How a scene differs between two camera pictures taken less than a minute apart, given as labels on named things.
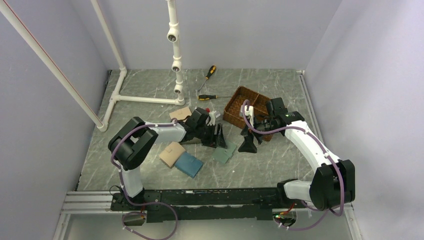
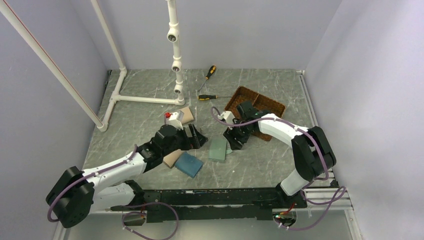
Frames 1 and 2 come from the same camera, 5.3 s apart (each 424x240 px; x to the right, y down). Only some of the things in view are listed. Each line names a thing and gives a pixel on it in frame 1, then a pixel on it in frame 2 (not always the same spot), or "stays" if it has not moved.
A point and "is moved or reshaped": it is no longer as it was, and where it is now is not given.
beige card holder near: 171,154 stays
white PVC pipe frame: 173,35 stays
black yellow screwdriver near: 209,97 stays
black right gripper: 248,145 -> 230,133
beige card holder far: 181,114 stays
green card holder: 222,154 is moved or reshaped
